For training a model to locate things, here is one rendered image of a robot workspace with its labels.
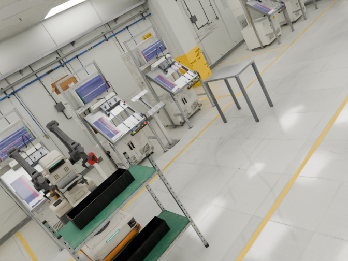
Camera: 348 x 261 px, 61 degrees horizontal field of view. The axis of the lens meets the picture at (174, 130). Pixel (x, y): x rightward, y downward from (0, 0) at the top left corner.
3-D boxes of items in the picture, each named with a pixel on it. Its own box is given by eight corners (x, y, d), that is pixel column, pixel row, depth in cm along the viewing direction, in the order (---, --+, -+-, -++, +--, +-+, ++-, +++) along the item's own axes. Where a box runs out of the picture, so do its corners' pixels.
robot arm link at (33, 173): (17, 147, 283) (6, 155, 277) (15, 144, 278) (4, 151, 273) (44, 175, 268) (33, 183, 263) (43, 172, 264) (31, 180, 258)
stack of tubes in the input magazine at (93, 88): (109, 87, 500) (100, 73, 491) (85, 104, 476) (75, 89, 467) (106, 88, 511) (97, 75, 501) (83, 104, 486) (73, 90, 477)
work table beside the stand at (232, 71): (258, 122, 435) (235, 74, 408) (224, 123, 492) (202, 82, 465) (273, 105, 456) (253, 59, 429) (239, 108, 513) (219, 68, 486)
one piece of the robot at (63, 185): (64, 200, 307) (52, 185, 300) (85, 183, 320) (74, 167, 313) (69, 203, 294) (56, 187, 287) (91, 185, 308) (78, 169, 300)
